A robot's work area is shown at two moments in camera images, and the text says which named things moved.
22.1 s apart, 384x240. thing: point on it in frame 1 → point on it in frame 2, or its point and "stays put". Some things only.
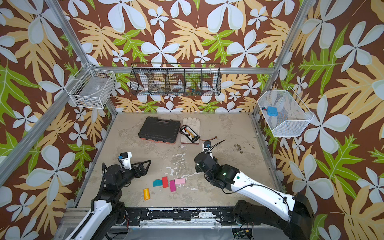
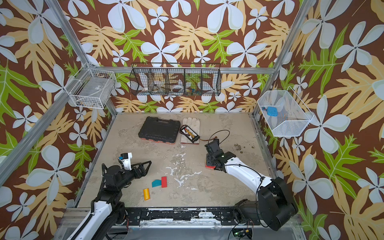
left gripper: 143,171 stays put
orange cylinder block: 146,194 stays put
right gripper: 205,153 → 216,156
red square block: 165,182 stays put
